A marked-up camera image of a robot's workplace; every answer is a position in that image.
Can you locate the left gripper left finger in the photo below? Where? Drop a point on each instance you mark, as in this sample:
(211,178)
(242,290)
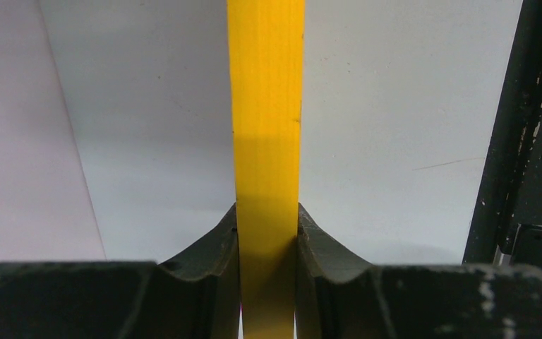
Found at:
(194,294)

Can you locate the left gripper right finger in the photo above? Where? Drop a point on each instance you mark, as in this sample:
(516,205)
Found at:
(341,295)

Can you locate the yellow wooden picture frame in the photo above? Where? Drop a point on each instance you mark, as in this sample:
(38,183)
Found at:
(266,50)

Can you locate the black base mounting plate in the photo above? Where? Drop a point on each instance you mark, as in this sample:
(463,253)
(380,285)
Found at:
(506,226)

